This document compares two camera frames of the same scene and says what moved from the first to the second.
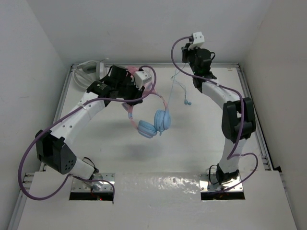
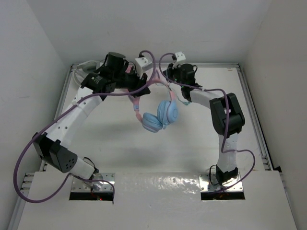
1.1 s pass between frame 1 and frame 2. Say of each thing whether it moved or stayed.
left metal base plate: stayed
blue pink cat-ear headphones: moved
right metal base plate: stayed
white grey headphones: stayed
